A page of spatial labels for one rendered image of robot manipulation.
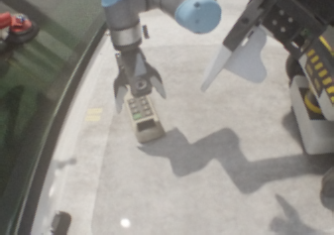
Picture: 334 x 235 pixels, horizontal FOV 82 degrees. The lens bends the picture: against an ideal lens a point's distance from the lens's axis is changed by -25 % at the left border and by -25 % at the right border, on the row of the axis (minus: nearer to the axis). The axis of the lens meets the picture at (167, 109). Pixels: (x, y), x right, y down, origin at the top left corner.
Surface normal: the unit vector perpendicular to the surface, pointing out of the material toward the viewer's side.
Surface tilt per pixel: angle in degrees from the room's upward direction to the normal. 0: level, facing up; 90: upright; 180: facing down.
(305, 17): 87
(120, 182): 0
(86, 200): 0
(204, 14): 90
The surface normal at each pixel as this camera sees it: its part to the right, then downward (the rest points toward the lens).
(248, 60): -0.35, 0.22
